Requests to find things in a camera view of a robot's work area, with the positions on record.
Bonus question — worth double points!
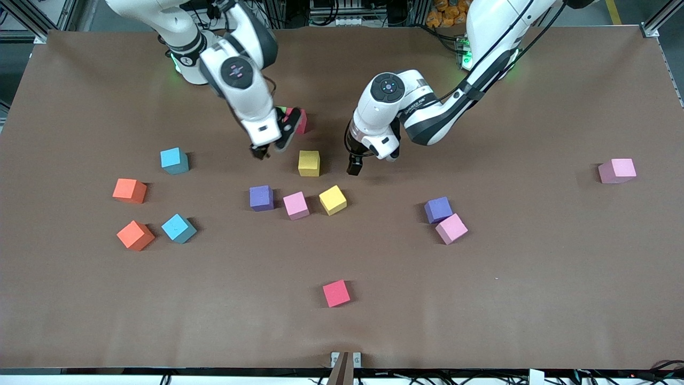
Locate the pink foam cube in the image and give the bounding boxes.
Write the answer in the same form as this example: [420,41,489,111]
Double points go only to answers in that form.
[283,191,310,221]
[597,158,638,184]
[435,213,469,245]

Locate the brown table cover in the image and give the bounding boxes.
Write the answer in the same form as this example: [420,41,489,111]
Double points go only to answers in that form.
[0,26,684,371]

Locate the yellow foam cube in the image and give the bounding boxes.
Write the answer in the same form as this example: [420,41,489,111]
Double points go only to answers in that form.
[319,185,348,217]
[298,150,321,178]

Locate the blue foam cube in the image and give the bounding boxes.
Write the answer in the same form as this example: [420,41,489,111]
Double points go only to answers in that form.
[161,213,198,244]
[160,148,190,175]

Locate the orange foam cube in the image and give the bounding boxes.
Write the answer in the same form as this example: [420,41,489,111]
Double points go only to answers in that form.
[112,178,147,204]
[116,220,156,252]

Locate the grey electronics rack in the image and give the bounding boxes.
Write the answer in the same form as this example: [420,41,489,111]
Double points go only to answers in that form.
[309,0,391,27]

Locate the orange snack bag pile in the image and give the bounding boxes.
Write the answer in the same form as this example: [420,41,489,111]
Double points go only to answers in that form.
[426,0,471,28]

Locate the aluminium frame post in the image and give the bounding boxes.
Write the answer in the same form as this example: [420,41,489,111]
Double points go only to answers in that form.
[0,0,81,44]
[641,0,684,38]

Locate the brown camera pole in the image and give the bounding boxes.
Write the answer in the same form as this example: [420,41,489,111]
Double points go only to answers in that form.
[326,351,356,385]

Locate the small metal bracket plate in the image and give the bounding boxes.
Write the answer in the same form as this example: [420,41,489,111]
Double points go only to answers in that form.
[330,351,362,369]

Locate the purple foam cube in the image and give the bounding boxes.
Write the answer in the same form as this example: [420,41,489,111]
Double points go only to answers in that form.
[424,196,454,225]
[249,185,275,212]

